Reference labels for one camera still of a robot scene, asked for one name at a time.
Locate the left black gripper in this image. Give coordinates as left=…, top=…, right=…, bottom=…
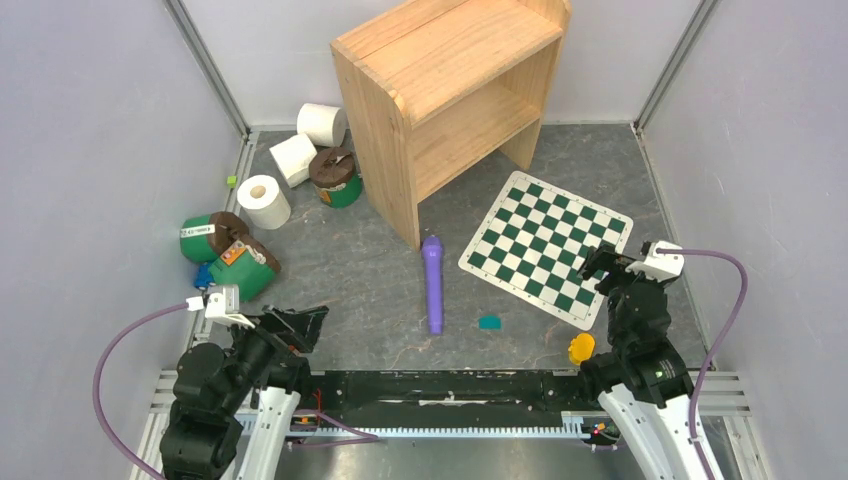
left=219, top=300, right=328, bottom=412

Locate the green roll orange label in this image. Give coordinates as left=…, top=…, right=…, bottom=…
left=209, top=234, right=282, bottom=302

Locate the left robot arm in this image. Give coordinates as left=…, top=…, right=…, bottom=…
left=160, top=306, right=329, bottom=479

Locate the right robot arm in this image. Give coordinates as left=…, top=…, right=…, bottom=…
left=577, top=241, right=723, bottom=479

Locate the wooden shelf unit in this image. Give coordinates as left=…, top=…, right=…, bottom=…
left=330, top=0, right=572, bottom=249

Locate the green white chessboard mat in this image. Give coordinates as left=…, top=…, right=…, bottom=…
left=458, top=171, right=634, bottom=331

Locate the yellow toy piece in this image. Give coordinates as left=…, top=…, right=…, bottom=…
left=567, top=332, right=596, bottom=366

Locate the blue toy car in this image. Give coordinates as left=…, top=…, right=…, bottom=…
left=193, top=262, right=215, bottom=291

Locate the white toilet roll front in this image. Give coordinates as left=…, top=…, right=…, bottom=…
left=236, top=175, right=291, bottom=230

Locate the white toilet roll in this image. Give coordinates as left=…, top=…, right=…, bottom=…
left=296, top=103, right=348, bottom=147
left=270, top=134, right=317, bottom=188
left=236, top=175, right=291, bottom=230

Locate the teal small block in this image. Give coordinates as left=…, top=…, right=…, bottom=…
left=478, top=315, right=502, bottom=330

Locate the purple toy microphone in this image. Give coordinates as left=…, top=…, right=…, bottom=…
left=421, top=236, right=444, bottom=335

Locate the white toilet roll middle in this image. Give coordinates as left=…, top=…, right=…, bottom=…
left=270, top=134, right=317, bottom=188

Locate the white toilet roll back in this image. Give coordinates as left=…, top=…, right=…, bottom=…
left=296, top=103, right=348, bottom=147

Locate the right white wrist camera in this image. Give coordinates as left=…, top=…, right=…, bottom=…
left=625, top=241, right=684, bottom=283

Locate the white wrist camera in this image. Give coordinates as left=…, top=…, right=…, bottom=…
left=625, top=241, right=684, bottom=283
left=186, top=285, right=255, bottom=329

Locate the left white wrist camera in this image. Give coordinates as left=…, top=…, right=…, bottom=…
left=186, top=285, right=255, bottom=329

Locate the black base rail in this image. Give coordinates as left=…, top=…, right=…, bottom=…
left=283, top=370, right=612, bottom=431

